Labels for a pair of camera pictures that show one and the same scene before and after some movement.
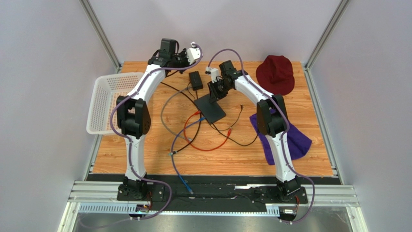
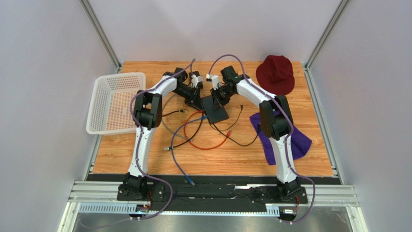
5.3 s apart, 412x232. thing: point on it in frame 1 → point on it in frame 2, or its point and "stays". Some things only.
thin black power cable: [217, 128] stays
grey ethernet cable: [162, 111] stays
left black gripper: [184, 54] → [196, 95]
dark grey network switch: [211, 111] stays
